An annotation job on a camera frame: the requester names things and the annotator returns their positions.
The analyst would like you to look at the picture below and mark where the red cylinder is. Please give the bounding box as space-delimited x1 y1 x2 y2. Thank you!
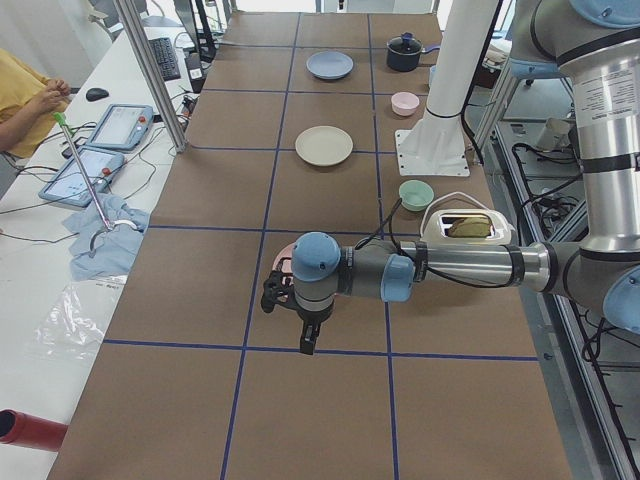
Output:
1 409 68 452

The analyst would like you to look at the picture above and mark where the pink plate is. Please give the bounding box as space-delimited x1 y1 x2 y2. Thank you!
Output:
272 243 294 274

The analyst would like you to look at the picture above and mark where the clear plastic bag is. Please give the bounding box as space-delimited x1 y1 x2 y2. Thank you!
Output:
27 280 124 364

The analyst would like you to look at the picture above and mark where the person in yellow shirt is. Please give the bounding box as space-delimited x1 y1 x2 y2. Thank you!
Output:
1 49 71 158

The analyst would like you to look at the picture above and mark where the teach pendant near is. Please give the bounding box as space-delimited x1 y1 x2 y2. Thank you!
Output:
38 147 125 207

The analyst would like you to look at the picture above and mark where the black computer mouse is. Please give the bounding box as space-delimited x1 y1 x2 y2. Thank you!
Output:
85 87 109 102

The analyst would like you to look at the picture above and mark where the blue cloth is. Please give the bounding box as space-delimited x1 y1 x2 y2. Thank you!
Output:
62 193 150 281

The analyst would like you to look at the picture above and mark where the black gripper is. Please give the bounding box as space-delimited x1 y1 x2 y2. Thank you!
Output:
260 258 334 355

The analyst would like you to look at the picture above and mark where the white camera pedestal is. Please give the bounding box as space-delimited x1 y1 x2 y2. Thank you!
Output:
395 0 501 177

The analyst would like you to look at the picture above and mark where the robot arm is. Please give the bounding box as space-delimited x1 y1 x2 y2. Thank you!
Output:
261 1 639 354

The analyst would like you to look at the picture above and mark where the blue plate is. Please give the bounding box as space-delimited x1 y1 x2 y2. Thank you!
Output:
306 51 354 80

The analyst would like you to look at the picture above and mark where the teach pendant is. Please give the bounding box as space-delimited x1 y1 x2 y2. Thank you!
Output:
38 147 125 207
86 104 154 152

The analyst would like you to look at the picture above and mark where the blue cup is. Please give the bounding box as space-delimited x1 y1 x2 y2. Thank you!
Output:
428 65 437 90

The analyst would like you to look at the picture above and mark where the pink bowl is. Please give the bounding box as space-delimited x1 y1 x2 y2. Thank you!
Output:
391 91 420 117

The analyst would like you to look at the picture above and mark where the teach pendant far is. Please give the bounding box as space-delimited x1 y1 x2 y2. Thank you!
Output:
86 104 154 152

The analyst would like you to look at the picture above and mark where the bread slice in toaster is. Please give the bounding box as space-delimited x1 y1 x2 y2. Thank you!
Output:
447 216 492 238

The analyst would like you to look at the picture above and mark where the beige plate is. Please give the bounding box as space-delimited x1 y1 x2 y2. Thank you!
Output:
295 126 353 167

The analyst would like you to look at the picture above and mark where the aluminium frame post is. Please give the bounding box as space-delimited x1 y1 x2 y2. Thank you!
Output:
114 0 187 153

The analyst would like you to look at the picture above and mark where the reacher grabber stick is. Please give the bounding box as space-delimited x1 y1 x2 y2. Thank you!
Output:
53 112 142 257

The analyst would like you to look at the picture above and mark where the green bowl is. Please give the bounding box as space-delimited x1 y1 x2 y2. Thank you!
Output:
398 179 435 212

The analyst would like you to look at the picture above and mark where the dark blue pot with lid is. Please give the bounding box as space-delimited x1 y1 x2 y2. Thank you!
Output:
386 32 440 72

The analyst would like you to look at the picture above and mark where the black keyboard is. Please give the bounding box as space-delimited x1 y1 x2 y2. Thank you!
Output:
149 37 181 81

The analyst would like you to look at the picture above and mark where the cream toaster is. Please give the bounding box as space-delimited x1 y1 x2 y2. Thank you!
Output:
419 191 515 245

